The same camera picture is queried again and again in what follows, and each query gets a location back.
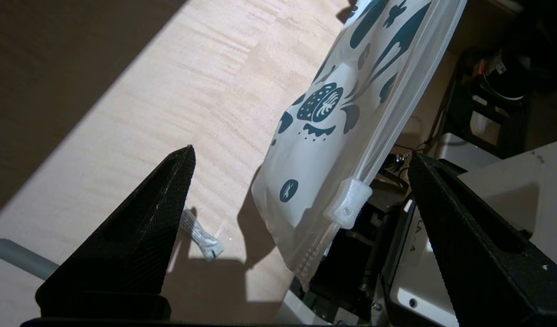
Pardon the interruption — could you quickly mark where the grey toothbrush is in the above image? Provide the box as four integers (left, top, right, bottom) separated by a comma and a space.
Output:
0, 238, 61, 280

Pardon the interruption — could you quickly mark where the robot base chassis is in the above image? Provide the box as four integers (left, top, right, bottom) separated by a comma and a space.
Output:
274, 41, 557, 327

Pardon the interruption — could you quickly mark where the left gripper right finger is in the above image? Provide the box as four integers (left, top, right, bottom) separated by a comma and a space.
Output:
408, 154, 557, 327

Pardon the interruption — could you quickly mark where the white leaf-print plastic bag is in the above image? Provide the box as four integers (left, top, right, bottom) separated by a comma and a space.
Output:
251, 0, 467, 291

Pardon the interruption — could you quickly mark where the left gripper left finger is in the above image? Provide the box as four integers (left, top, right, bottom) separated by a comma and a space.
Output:
35, 144, 196, 318

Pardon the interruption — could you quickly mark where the beige wooden shelf cabinet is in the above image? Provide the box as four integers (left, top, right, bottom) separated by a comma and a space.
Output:
0, 0, 365, 325

